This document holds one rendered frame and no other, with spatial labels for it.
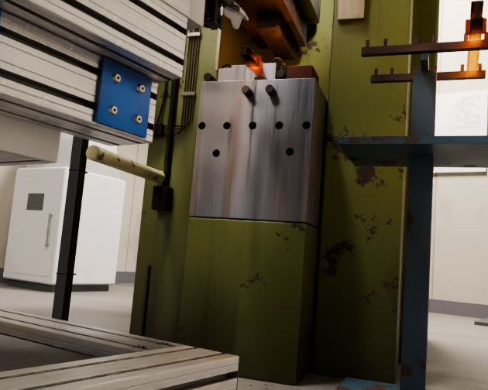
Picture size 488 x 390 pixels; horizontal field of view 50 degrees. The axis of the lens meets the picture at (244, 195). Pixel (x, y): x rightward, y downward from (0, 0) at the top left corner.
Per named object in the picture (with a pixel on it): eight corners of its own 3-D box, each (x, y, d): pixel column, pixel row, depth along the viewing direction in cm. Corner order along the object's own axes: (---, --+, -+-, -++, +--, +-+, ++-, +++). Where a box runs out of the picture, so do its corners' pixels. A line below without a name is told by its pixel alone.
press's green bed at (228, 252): (295, 386, 150) (306, 223, 156) (174, 367, 162) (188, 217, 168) (326, 357, 203) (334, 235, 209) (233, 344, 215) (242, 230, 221)
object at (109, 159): (98, 161, 152) (101, 143, 152) (83, 161, 153) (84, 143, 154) (166, 185, 193) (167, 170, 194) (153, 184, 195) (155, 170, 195)
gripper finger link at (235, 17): (245, 36, 143) (218, 25, 138) (247, 15, 144) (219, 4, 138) (252, 33, 140) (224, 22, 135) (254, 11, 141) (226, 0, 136)
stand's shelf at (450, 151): (512, 143, 121) (512, 135, 121) (337, 144, 134) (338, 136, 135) (498, 168, 148) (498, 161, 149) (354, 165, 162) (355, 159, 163)
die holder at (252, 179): (306, 222, 156) (315, 77, 161) (188, 216, 168) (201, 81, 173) (334, 234, 209) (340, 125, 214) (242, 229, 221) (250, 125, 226)
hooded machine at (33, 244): (69, 285, 460) (86, 138, 476) (118, 292, 427) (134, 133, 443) (-2, 285, 405) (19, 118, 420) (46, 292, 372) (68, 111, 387)
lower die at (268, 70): (274, 85, 171) (276, 60, 172) (217, 87, 178) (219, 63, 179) (300, 120, 211) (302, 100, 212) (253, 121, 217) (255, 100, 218)
